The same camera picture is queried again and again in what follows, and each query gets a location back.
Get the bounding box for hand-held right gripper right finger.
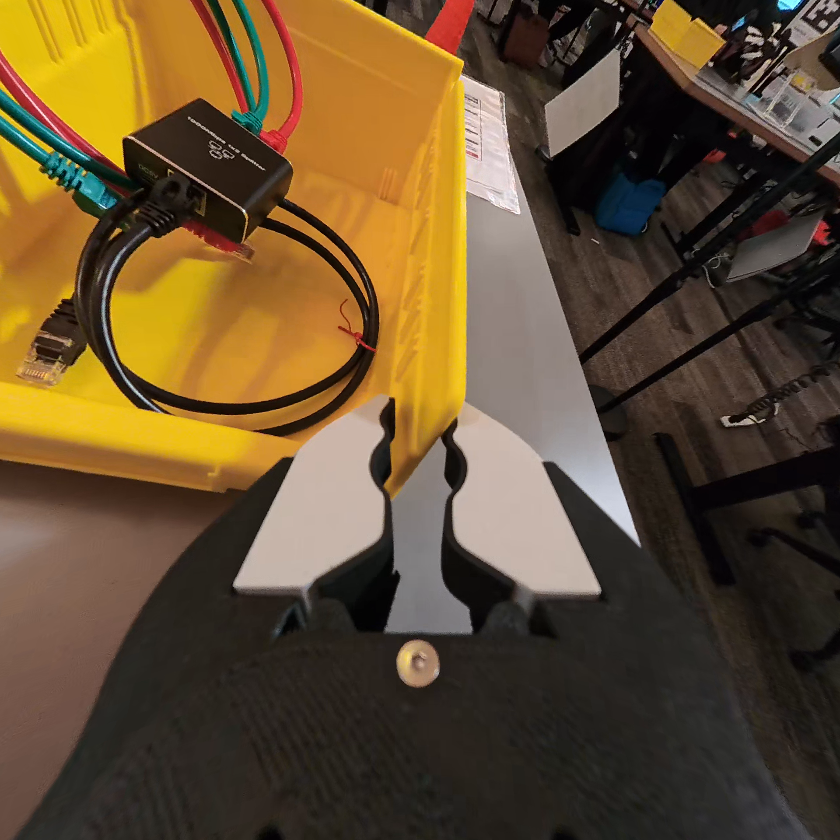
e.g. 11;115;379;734
441;403;603;599

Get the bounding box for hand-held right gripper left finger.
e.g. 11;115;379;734
233;395;398;595

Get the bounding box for black ethernet cable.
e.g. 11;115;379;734
16;176;382;438

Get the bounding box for black network adapter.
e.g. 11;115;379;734
122;97;295;244

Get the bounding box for large yellow plastic bin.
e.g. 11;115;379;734
0;0;469;495

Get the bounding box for red cable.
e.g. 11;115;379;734
0;0;305;265

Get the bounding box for green ethernet cable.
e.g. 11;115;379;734
0;0;271;219

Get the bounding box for black stand poles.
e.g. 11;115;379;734
577;150;840;442

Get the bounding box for white power strip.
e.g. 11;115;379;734
719;357;783;429

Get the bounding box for blue bag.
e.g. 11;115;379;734
595;171;668;237

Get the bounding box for white flat panel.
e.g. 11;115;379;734
543;48;622;160
724;209;826;284

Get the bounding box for printed paper sheet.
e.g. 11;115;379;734
461;74;524;215

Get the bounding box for long work table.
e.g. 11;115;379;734
630;20;840;186

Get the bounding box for orange traffic cone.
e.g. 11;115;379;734
424;0;475;55

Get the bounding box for small yellow bin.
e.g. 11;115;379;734
648;0;727;68

